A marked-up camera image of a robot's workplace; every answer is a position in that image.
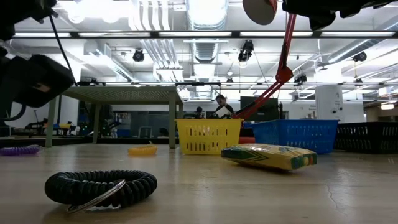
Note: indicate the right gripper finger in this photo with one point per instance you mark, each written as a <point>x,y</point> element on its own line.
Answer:
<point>297,5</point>

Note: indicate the orange coil wristband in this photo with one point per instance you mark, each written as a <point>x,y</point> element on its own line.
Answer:
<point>142,151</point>

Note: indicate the yellow crayon box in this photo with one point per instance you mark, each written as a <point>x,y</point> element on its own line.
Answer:
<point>270,157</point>

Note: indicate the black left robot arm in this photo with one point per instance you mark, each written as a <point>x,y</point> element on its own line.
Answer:
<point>18,12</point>

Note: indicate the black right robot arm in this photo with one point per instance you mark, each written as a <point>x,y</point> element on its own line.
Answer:
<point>367,3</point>

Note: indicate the red desk lamp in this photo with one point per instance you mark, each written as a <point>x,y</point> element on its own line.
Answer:
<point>283,74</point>

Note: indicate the white LED light bar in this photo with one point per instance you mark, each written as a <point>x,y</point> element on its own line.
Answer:
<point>42,34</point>
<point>196,34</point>
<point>116,34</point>
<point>354,34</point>
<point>276,34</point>

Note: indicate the purple coil wristband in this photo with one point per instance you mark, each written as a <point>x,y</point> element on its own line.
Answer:
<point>18,151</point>

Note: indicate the white pillar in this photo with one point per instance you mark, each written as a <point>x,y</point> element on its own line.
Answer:
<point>329,102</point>

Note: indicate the green perforated metal shelf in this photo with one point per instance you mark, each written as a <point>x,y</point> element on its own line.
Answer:
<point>124,95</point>

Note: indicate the black monitor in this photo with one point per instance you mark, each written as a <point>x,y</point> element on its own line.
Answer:
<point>267,109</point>

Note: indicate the black coil wristband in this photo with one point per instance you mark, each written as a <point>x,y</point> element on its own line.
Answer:
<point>77,186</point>

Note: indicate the person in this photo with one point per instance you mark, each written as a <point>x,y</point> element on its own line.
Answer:
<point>222,101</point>
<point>199,110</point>

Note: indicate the blue plastic basket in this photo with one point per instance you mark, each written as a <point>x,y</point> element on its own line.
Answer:
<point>295,133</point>

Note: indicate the black plastic basket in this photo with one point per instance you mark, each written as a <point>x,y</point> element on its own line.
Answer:
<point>367,137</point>

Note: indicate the yellow plastic basket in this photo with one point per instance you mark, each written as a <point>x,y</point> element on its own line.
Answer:
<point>208,127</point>

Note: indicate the silver ventilation duct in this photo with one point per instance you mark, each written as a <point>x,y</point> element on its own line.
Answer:
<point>206,18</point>

